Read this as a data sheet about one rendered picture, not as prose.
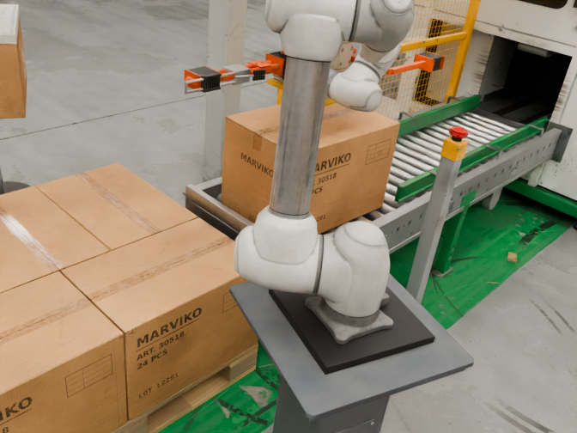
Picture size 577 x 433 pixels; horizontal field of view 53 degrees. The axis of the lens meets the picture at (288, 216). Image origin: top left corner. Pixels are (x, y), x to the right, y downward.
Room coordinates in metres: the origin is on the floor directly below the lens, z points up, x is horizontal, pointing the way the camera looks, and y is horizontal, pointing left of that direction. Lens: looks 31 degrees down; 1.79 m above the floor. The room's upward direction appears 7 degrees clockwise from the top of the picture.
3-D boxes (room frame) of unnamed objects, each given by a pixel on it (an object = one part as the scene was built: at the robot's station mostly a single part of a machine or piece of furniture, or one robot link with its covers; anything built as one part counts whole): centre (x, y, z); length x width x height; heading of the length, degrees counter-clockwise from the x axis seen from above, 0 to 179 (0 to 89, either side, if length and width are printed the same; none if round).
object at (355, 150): (2.21, -0.06, 0.75); 0.60 x 0.40 x 0.40; 137
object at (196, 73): (1.75, 0.32, 1.21); 0.08 x 0.07 x 0.05; 140
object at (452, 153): (2.05, -0.58, 0.50); 0.07 x 0.07 x 1.00; 49
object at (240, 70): (1.85, 0.23, 1.21); 0.07 x 0.07 x 0.04; 50
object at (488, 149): (2.92, -1.03, 0.60); 1.60 x 0.10 x 0.09; 139
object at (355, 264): (1.24, -0.18, 0.94); 0.18 x 0.16 x 0.22; 91
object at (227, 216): (1.94, 0.17, 0.58); 0.70 x 0.03 x 0.06; 49
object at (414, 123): (3.27, -0.62, 0.60); 1.60 x 0.10 x 0.09; 139
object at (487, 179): (2.62, -0.84, 0.50); 2.31 x 0.05 x 0.19; 139
